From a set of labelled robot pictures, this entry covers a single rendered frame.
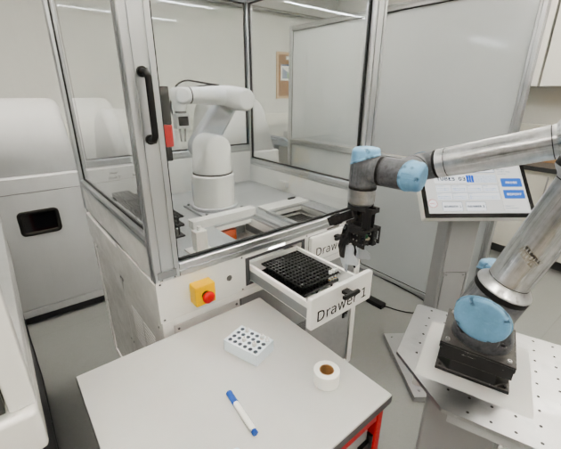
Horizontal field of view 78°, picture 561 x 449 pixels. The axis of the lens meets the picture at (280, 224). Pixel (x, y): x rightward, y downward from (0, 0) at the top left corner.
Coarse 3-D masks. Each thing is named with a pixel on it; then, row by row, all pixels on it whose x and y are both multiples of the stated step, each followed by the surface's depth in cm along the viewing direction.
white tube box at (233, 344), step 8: (240, 328) 108; (232, 336) 105; (240, 336) 104; (248, 336) 104; (256, 336) 105; (264, 336) 104; (224, 344) 103; (232, 344) 101; (240, 344) 102; (248, 344) 102; (256, 344) 101; (264, 344) 101; (272, 344) 103; (232, 352) 102; (240, 352) 99; (248, 352) 98; (256, 352) 99; (264, 352) 100; (248, 360) 98; (256, 360) 97
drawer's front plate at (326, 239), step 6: (336, 228) 151; (318, 234) 145; (324, 234) 145; (330, 234) 148; (312, 240) 141; (318, 240) 144; (324, 240) 146; (330, 240) 149; (312, 246) 142; (318, 246) 145; (324, 246) 147; (330, 246) 150; (312, 252) 143; (318, 252) 146; (324, 252) 149; (330, 252) 151
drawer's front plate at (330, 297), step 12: (360, 276) 112; (336, 288) 105; (348, 288) 110; (360, 288) 114; (312, 300) 99; (324, 300) 103; (336, 300) 107; (348, 300) 112; (360, 300) 117; (312, 312) 101; (336, 312) 109; (312, 324) 103
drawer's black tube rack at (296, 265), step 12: (300, 252) 135; (264, 264) 127; (276, 264) 126; (288, 264) 126; (300, 264) 126; (312, 264) 127; (324, 264) 126; (276, 276) 123; (288, 276) 117; (300, 276) 117; (312, 276) 117; (312, 288) 116
